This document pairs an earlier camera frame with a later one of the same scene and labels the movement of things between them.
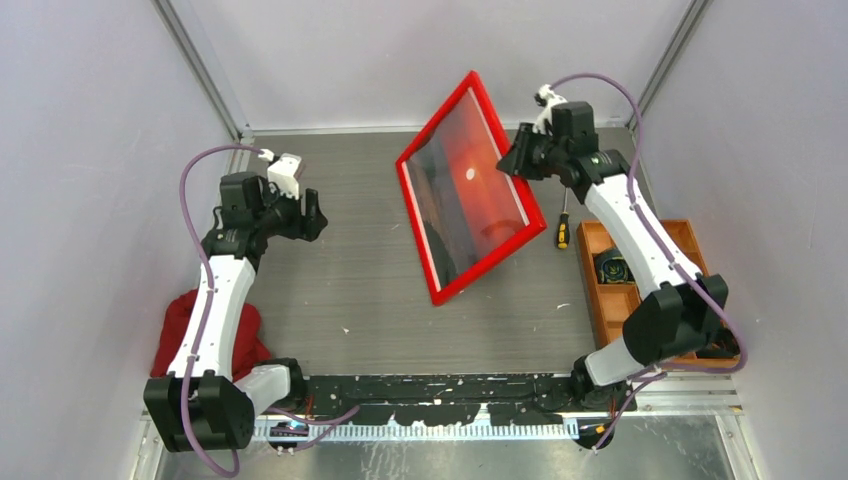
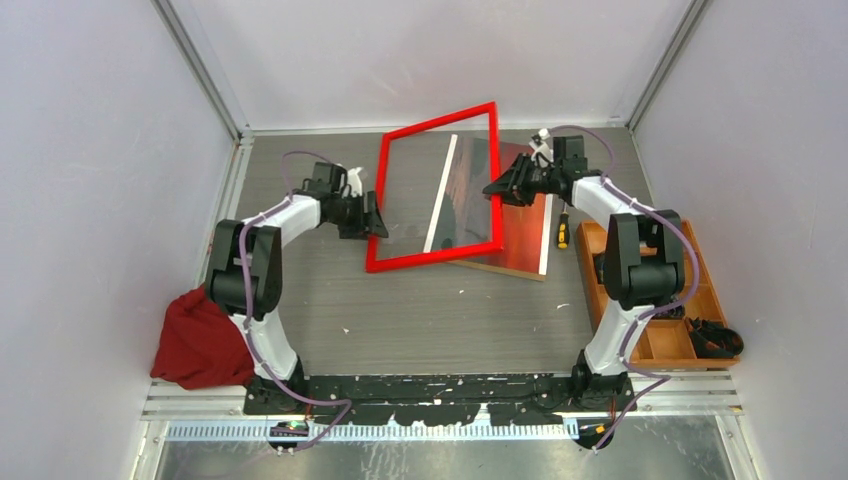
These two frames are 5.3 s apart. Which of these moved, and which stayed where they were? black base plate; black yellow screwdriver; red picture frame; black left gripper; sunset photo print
Moved: black left gripper; sunset photo print; red picture frame
Stayed: black yellow screwdriver; black base plate
